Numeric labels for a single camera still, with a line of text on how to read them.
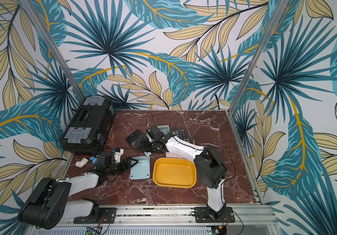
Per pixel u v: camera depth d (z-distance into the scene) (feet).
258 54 2.79
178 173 2.89
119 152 2.75
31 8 2.23
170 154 3.05
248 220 2.45
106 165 2.31
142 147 2.57
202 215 2.40
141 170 2.89
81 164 2.88
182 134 3.24
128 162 2.62
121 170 2.56
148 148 2.55
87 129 2.81
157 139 2.26
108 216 2.41
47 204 1.37
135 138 3.21
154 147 2.21
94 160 2.93
